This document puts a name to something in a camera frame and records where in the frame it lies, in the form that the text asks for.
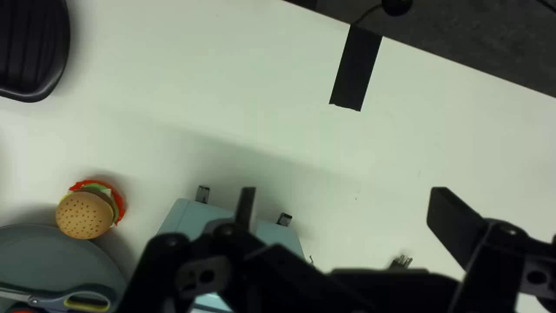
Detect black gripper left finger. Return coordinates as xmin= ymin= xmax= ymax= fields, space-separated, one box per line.
xmin=116 ymin=185 xmax=332 ymax=313

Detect black round floor object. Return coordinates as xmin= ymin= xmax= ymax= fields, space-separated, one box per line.
xmin=380 ymin=0 xmax=413 ymax=17

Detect pale round plate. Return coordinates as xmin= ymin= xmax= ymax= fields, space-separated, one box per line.
xmin=0 ymin=224 xmax=130 ymax=313

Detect black tape strip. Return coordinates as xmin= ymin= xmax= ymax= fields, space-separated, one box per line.
xmin=328 ymin=24 xmax=384 ymax=112

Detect light blue toaster oven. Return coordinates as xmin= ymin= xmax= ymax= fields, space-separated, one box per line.
xmin=156 ymin=184 xmax=413 ymax=313

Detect black plastic tray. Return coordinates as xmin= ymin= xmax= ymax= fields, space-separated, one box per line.
xmin=0 ymin=0 xmax=73 ymax=104

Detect grey yellow handled scissors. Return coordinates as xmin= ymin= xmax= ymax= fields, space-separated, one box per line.
xmin=0 ymin=281 xmax=113 ymax=313

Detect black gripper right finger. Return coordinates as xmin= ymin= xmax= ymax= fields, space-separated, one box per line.
xmin=426 ymin=185 xmax=556 ymax=313

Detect toy burger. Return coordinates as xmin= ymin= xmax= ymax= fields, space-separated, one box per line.
xmin=54 ymin=178 xmax=127 ymax=241

